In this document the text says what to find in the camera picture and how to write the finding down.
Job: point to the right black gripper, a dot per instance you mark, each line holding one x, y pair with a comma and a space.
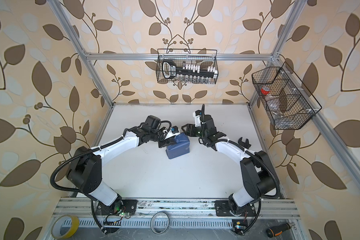
191, 128

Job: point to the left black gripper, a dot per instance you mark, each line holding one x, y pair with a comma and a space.
166, 142

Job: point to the blue wrapping paper sheet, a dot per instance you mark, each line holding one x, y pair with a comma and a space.
180, 147

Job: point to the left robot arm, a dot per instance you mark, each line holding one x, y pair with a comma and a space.
86, 167

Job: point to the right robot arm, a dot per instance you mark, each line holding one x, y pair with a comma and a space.
259, 177

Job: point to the black adjustable wrench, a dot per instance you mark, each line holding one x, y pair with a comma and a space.
244, 142

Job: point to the black socket set holder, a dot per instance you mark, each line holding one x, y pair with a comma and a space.
170, 71

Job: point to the yellow tape roll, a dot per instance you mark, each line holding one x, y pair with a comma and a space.
65, 227

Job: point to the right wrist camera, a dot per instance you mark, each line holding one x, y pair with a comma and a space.
199, 118

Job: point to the back wire basket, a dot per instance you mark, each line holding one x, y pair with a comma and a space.
203, 57

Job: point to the wire basket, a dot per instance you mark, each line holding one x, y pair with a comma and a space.
203, 57
290, 103

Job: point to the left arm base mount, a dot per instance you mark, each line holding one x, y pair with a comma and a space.
123, 206

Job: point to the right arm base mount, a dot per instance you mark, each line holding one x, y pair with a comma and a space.
227, 208

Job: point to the right wire basket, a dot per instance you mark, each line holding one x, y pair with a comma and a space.
290, 103

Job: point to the orange handled screwdriver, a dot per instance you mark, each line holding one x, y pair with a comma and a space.
278, 230

